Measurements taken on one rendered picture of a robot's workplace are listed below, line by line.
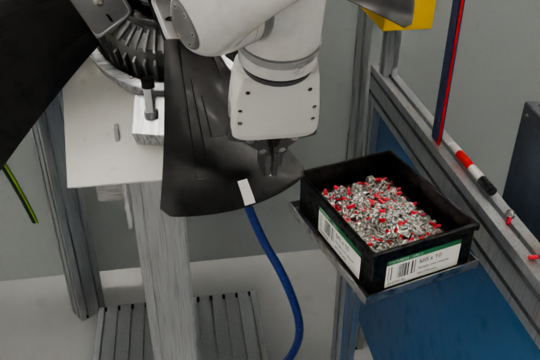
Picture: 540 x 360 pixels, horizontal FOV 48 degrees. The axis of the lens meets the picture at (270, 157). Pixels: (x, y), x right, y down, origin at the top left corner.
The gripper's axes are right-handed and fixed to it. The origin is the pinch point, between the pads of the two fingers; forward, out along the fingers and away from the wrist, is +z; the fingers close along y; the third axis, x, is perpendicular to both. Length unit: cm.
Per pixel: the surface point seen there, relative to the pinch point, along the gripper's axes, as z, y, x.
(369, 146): 45, -31, -40
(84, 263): 98, 42, -51
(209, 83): -4.0, 6.7, -9.8
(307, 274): 119, -27, -52
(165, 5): -10.2, 11.4, -18.6
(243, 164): 2.0, 3.2, -1.0
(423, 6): 8, -36, -42
